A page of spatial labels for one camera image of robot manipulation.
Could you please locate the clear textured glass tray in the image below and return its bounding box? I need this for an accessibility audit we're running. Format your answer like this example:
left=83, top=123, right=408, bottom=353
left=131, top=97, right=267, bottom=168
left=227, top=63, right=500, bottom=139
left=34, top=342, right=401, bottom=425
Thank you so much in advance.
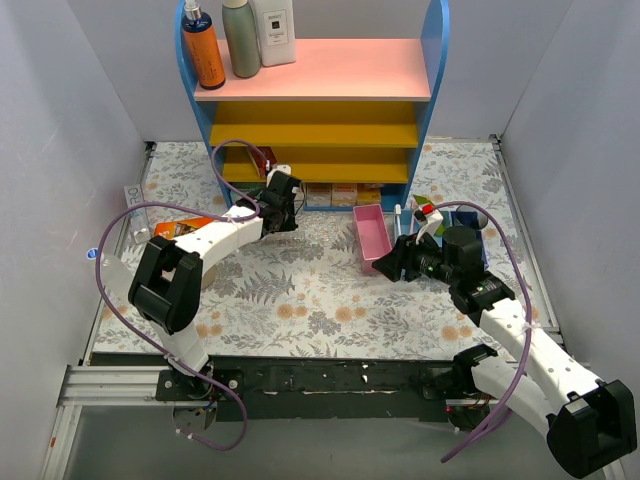
left=277, top=212, right=358, bottom=264

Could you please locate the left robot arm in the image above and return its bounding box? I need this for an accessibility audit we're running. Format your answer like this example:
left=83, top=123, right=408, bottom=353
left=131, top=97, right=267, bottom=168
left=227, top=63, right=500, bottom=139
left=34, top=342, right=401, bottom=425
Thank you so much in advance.
left=128, top=169, right=302, bottom=400

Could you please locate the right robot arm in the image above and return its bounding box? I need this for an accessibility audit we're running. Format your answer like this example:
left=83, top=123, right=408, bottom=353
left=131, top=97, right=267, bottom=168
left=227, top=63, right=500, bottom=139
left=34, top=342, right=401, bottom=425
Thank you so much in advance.
left=372, top=226, right=638, bottom=479

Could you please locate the green toothpaste tube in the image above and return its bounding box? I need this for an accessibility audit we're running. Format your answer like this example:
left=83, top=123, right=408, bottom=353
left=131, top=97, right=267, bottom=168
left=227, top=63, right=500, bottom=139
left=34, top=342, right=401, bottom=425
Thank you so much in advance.
left=411, top=195, right=444, bottom=236

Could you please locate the pink drawer box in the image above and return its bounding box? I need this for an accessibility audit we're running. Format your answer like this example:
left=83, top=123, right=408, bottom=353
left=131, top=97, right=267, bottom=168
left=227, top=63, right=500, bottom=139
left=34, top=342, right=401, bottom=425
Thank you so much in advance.
left=353, top=204, right=392, bottom=275

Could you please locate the purple blue drawer box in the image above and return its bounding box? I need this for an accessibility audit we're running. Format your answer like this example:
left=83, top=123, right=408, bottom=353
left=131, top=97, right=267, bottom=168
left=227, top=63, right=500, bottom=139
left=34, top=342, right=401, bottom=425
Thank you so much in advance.
left=443, top=207, right=489, bottom=270

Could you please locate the light blue drawer box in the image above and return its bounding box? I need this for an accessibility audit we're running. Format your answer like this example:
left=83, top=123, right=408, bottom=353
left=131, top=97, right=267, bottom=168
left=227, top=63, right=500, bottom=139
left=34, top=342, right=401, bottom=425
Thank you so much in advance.
left=392, top=208, right=422, bottom=244

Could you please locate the red small box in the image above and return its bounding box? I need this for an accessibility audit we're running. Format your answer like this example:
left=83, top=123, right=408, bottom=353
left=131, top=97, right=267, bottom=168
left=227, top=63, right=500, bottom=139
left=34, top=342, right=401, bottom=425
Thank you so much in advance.
left=246, top=146, right=278, bottom=179

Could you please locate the dark blue cup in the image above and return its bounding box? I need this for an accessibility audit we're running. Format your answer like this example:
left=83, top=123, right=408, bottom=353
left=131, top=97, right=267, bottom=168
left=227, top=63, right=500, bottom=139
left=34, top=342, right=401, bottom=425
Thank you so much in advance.
left=454, top=205, right=489, bottom=231

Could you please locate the orange red soap box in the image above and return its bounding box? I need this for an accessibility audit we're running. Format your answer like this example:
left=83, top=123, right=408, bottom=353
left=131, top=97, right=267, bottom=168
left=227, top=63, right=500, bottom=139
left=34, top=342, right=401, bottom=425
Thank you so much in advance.
left=331, top=183, right=358, bottom=207

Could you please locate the yellow soap box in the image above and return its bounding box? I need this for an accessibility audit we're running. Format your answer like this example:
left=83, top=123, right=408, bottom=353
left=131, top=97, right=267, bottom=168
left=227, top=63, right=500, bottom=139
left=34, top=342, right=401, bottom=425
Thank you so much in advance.
left=356, top=183, right=383, bottom=206

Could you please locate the orange razor package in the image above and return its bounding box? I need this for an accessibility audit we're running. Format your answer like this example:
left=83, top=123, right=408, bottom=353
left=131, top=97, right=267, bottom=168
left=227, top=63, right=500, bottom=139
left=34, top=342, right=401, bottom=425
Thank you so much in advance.
left=153, top=217, right=212, bottom=240

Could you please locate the blue wooden shelf unit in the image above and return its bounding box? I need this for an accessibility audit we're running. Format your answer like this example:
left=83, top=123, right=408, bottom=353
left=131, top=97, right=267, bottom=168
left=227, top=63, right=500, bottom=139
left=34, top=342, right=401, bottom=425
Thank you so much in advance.
left=174, top=1, right=450, bottom=211

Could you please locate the clear water bottle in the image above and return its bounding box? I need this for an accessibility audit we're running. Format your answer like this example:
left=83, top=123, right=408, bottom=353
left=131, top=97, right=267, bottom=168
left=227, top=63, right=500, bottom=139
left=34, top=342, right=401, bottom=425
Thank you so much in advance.
left=100, top=253, right=133, bottom=303

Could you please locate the white labelled bottle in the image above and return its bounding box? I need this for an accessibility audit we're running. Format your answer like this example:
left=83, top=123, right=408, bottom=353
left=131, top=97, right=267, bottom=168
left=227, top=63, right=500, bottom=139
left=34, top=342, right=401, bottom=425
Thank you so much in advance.
left=251, top=0, right=296, bottom=67

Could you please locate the grey green bottle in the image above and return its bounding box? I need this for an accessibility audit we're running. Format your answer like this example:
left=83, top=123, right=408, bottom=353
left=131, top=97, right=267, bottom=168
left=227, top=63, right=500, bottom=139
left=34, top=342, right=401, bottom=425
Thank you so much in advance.
left=222, top=0, right=261, bottom=79

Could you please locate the orange spray bottle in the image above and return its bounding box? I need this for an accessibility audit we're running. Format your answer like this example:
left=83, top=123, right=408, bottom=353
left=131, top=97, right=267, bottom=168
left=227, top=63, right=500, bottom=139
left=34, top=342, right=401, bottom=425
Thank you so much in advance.
left=181, top=0, right=226, bottom=90

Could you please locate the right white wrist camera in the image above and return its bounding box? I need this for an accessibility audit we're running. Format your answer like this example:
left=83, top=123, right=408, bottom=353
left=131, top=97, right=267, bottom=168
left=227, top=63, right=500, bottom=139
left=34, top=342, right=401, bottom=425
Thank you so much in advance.
left=415, top=203, right=444, bottom=243

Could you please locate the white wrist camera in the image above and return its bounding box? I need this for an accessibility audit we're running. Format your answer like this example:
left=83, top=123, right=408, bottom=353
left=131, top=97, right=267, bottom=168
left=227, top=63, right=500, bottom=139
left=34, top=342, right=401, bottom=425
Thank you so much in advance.
left=267, top=163, right=292, bottom=179
left=415, top=203, right=444, bottom=243

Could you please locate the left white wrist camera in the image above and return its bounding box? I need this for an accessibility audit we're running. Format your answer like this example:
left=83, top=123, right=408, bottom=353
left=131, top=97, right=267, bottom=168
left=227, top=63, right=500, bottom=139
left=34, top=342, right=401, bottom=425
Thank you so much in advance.
left=267, top=163, right=292, bottom=179

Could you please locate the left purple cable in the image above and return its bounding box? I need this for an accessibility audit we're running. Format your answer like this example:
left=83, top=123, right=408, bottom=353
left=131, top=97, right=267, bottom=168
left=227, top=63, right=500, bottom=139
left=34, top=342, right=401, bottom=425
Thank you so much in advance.
left=95, top=138, right=277, bottom=451

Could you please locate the purple cable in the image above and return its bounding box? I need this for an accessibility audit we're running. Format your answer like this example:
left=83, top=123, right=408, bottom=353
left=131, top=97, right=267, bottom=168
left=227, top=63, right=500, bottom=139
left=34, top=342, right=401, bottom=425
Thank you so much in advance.
left=95, top=138, right=277, bottom=451
left=424, top=200, right=533, bottom=464

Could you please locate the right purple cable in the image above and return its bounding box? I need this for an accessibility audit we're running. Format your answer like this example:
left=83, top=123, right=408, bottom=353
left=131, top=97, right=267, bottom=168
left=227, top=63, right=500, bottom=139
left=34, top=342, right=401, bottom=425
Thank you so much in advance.
left=424, top=200, right=533, bottom=464

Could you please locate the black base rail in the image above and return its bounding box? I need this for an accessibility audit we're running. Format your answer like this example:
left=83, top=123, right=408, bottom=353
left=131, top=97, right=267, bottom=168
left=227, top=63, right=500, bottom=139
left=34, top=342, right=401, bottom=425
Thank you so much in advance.
left=155, top=356, right=494, bottom=422

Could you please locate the aluminium frame rail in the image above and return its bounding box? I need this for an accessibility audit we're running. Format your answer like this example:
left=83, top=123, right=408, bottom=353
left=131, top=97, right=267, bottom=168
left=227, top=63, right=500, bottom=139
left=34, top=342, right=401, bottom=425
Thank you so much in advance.
left=39, top=363, right=166, bottom=480

